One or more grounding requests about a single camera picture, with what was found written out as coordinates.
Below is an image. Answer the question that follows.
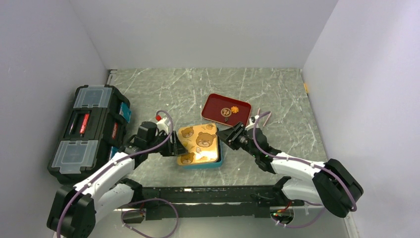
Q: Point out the orange flower cookie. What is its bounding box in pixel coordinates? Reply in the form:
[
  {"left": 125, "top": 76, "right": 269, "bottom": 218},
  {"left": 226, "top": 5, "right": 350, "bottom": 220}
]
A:
[{"left": 230, "top": 106, "right": 239, "bottom": 114}]

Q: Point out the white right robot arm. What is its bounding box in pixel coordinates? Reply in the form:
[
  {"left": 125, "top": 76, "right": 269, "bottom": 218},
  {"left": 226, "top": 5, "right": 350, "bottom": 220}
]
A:
[{"left": 217, "top": 122, "right": 364, "bottom": 218}]

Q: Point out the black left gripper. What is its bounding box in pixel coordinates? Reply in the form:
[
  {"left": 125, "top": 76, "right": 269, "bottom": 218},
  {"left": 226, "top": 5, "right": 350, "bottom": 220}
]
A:
[{"left": 147, "top": 131, "right": 188, "bottom": 157}]

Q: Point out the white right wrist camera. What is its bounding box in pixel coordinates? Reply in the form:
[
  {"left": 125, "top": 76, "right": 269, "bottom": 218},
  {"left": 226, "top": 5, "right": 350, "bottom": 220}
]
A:
[{"left": 246, "top": 115, "right": 260, "bottom": 130}]

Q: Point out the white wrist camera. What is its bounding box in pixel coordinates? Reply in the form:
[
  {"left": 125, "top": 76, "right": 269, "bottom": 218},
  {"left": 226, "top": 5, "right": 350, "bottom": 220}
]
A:
[
  {"left": 246, "top": 115, "right": 260, "bottom": 130},
  {"left": 156, "top": 115, "right": 173, "bottom": 134}
]

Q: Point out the black plastic toolbox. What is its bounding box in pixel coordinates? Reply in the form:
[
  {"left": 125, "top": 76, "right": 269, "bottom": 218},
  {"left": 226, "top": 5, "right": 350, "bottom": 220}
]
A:
[{"left": 47, "top": 85, "right": 131, "bottom": 185}]

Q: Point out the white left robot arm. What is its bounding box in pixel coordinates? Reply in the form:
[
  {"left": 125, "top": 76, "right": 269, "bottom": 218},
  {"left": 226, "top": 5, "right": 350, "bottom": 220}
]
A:
[{"left": 47, "top": 118, "right": 222, "bottom": 238}]

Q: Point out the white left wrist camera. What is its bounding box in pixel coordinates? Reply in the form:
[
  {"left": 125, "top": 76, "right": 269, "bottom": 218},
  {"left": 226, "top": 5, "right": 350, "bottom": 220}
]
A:
[{"left": 156, "top": 115, "right": 173, "bottom": 134}]

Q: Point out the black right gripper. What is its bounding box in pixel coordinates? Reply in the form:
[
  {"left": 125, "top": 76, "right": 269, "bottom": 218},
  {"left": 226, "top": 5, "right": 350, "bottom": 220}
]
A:
[{"left": 216, "top": 122, "right": 259, "bottom": 159}]

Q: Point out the silver tin lid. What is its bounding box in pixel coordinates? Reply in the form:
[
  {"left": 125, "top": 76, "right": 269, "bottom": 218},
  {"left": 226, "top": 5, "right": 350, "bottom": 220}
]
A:
[{"left": 178, "top": 123, "right": 218, "bottom": 151}]

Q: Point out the blue cookie tin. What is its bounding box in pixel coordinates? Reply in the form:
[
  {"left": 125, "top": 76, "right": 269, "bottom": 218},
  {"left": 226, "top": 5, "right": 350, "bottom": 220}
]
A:
[{"left": 177, "top": 140, "right": 223, "bottom": 169}]

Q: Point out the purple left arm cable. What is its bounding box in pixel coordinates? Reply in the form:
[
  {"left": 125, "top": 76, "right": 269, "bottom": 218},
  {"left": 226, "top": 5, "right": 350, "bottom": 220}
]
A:
[{"left": 55, "top": 110, "right": 179, "bottom": 238}]

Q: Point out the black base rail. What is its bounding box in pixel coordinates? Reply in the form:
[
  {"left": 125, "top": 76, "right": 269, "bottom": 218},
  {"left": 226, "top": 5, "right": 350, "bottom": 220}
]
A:
[{"left": 142, "top": 185, "right": 289, "bottom": 220}]

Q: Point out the red lacquer tray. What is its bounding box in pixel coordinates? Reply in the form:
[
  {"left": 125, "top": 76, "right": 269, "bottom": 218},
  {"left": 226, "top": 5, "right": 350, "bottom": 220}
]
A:
[{"left": 201, "top": 93, "right": 252, "bottom": 126}]

